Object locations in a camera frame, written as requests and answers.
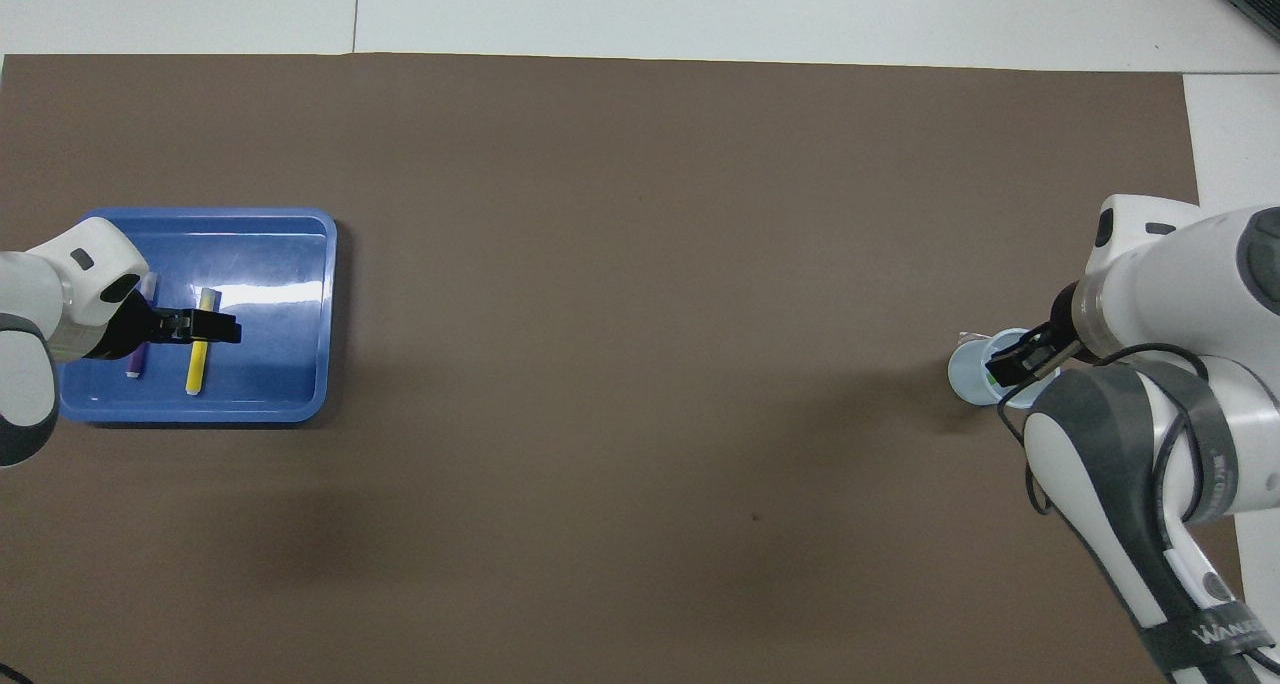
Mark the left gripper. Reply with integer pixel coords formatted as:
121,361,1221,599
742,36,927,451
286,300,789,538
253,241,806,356
90,292,168,363

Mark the black cable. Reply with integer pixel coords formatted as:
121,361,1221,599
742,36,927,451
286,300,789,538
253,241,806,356
996,342,1217,525

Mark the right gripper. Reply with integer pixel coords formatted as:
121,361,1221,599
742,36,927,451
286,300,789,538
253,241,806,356
1038,281,1085,359

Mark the blue plastic tray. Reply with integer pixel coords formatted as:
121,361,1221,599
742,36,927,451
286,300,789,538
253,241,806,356
57,207,339,426

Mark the purple pen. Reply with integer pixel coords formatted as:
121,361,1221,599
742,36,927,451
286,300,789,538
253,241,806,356
125,272,160,381

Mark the yellow pen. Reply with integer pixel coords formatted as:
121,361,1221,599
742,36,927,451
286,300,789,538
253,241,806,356
185,286,220,397

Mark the light blue cup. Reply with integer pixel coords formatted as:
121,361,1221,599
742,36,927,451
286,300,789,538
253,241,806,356
947,327,1064,412

